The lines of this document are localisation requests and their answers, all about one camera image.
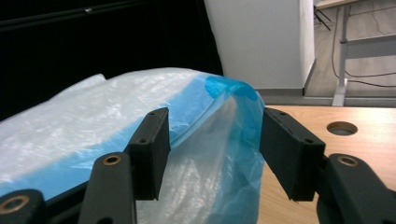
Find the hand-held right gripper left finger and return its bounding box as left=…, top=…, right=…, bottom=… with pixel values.
left=125, top=106, right=172, bottom=202

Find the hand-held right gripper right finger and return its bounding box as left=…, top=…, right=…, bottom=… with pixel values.
left=259, top=106, right=327, bottom=203

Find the bin with white bag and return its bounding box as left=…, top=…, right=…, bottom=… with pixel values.
left=0, top=66, right=266, bottom=224

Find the white cabinet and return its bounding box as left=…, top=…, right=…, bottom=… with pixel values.
left=204, top=0, right=317, bottom=90

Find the dark curtain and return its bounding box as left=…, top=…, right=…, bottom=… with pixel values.
left=0, top=0, right=224, bottom=122

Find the black cable under desk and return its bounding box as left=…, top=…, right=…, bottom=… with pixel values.
left=330, top=6, right=396, bottom=89

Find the white metal desk frame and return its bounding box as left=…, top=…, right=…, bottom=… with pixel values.
left=314, top=0, right=396, bottom=107

